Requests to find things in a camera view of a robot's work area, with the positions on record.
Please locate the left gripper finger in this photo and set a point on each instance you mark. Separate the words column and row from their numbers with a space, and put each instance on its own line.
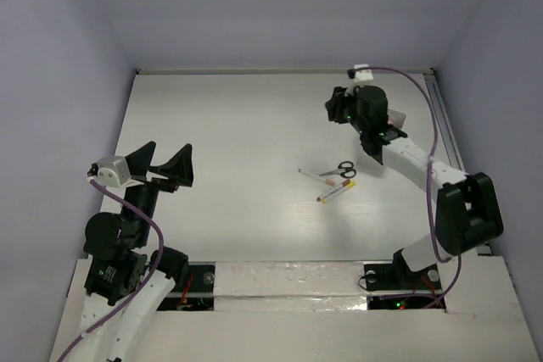
column 179, row 168
column 139, row 161

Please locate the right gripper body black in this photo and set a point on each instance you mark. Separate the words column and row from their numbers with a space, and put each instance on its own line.
column 341, row 104

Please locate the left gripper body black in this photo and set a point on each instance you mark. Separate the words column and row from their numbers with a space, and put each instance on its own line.
column 157, row 180

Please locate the pink white marker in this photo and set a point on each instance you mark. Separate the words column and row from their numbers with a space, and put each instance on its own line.
column 316, row 177

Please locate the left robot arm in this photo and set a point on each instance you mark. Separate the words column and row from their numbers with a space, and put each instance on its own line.
column 131, row 269

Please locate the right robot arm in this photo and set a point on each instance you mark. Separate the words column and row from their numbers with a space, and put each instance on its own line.
column 392, row 148

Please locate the white compartment pen holder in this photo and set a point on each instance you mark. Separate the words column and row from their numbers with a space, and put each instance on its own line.
column 366, row 164

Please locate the yellow tipped white marker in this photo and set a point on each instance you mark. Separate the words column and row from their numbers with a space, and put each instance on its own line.
column 351, row 185

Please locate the brown tipped white marker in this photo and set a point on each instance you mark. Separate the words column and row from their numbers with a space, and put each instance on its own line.
column 334, row 190

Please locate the white front platform board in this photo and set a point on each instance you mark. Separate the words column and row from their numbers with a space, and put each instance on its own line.
column 308, row 311

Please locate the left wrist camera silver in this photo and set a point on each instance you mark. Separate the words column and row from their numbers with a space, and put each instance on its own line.
column 112, row 171

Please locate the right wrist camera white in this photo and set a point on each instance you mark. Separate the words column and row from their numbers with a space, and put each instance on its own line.
column 360, row 73

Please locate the black handled scissors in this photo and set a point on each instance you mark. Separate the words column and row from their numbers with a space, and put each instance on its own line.
column 345, row 169

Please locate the right side aluminium rail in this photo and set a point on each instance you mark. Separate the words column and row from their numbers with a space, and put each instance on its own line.
column 441, row 103

